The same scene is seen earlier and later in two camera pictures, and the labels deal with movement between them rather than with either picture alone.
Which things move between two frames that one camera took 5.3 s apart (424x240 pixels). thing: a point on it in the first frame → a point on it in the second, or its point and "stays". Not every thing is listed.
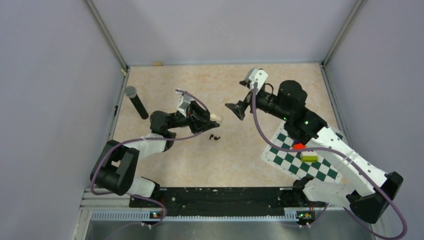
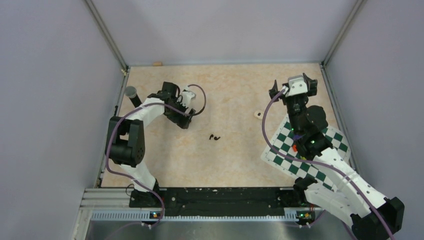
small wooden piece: [157, 64] stays
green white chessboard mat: [321, 170] stays
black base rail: [290, 199] stays
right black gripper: [239, 107] → [312, 85]
